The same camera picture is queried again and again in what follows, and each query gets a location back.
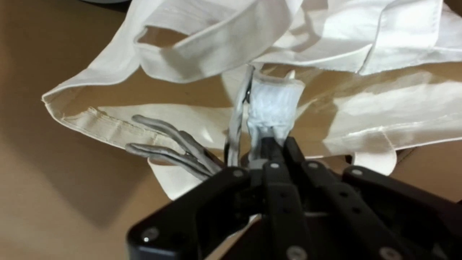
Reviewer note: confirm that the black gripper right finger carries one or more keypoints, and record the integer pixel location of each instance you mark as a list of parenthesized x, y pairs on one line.
[(365, 234)]

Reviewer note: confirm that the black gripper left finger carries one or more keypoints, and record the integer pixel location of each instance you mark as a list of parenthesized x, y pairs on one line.
[(283, 206)]

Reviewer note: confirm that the white cloth object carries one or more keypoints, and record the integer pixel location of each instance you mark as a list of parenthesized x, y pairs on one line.
[(262, 105)]

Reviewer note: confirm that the white canvas tote bag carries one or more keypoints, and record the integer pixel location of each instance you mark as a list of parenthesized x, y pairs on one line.
[(365, 78)]

